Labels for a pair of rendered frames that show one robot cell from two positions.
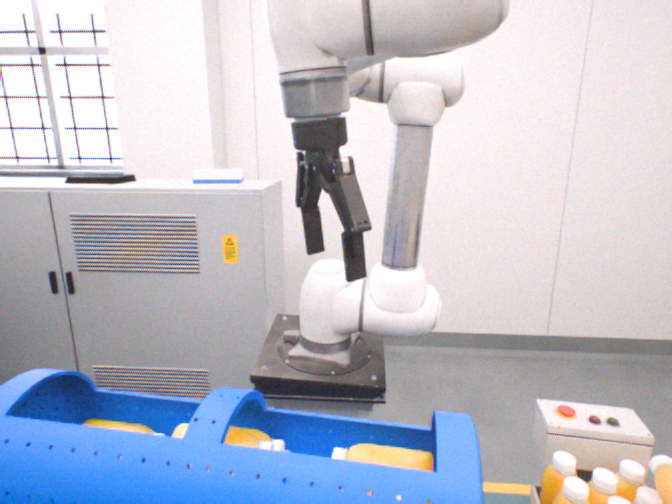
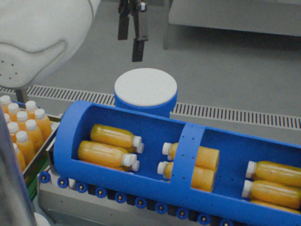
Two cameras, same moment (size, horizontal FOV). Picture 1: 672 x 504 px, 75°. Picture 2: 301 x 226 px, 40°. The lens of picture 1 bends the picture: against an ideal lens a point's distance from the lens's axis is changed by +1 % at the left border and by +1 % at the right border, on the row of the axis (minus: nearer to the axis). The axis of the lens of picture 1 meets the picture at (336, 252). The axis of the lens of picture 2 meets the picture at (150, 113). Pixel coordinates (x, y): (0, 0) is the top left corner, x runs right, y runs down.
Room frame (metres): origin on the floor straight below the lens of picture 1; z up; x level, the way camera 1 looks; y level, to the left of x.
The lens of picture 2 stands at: (1.66, 0.18, 2.14)
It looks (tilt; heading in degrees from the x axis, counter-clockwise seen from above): 40 degrees down; 186
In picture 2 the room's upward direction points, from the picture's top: straight up
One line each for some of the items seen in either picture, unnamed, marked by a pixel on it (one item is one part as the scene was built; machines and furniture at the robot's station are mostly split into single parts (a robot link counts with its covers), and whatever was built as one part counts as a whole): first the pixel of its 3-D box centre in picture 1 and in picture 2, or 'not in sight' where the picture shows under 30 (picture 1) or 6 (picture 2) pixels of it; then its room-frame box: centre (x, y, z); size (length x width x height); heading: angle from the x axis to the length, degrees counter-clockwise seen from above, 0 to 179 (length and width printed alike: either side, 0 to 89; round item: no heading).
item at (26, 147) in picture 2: not in sight; (26, 153); (0.60, -0.42, 0.98); 0.07 x 0.07 x 0.17
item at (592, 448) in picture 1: (588, 435); not in sight; (0.84, -0.55, 1.05); 0.20 x 0.10 x 0.10; 79
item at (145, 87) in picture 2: not in sight; (145, 86); (0.17, -0.01, 1.03); 0.28 x 0.28 x 0.01
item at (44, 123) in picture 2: not in sight; (43, 130); (0.46, -0.40, 0.98); 0.07 x 0.07 x 0.17
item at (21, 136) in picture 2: not in sight; (21, 136); (0.60, -0.42, 1.07); 0.04 x 0.04 x 0.02
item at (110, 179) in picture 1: (101, 178); not in sight; (2.48, 1.31, 1.46); 0.32 x 0.23 x 0.04; 86
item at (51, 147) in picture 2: not in sight; (57, 153); (0.59, -0.30, 0.99); 0.10 x 0.02 x 0.12; 169
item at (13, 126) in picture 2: not in sight; (12, 127); (0.55, -0.47, 1.07); 0.04 x 0.04 x 0.02
